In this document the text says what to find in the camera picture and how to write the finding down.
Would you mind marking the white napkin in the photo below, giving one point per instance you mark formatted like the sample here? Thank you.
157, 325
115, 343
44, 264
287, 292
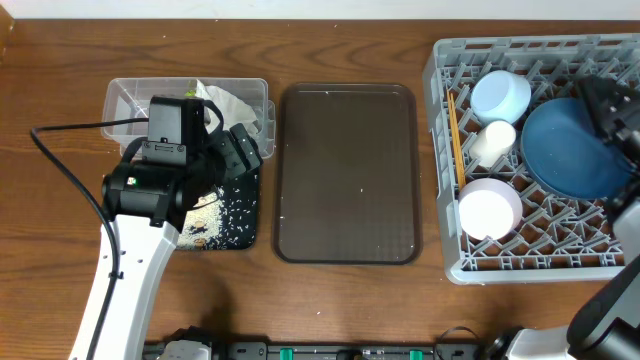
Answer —
234, 110

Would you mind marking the clear plastic waste bin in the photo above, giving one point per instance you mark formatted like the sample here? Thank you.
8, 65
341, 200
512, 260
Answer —
130, 98

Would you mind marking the light blue bowl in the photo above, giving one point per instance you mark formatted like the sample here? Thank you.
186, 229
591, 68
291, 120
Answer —
500, 96

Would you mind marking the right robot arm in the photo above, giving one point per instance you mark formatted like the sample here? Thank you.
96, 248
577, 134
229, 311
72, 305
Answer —
607, 326

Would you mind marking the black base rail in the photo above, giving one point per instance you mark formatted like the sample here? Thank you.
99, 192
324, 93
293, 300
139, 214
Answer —
264, 351

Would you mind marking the brown serving tray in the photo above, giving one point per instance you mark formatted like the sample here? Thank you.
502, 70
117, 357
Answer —
348, 188

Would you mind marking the black rectangular tray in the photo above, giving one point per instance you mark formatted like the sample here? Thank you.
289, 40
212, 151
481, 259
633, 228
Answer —
245, 215

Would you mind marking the cream cup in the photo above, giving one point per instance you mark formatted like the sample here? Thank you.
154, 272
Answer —
492, 142

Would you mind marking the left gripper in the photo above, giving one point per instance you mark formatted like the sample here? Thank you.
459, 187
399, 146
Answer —
227, 144

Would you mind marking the grey dishwasher rack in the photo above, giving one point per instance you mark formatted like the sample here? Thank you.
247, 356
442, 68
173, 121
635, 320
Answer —
558, 238

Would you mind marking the pink bowl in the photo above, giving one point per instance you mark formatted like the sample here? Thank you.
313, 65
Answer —
489, 208

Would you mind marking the white rice pile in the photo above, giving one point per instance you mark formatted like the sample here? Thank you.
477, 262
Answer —
210, 220

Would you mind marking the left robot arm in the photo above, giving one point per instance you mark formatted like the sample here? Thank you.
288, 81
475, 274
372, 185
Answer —
134, 257

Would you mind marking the dark blue plate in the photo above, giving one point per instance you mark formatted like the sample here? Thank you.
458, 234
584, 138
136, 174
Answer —
564, 156

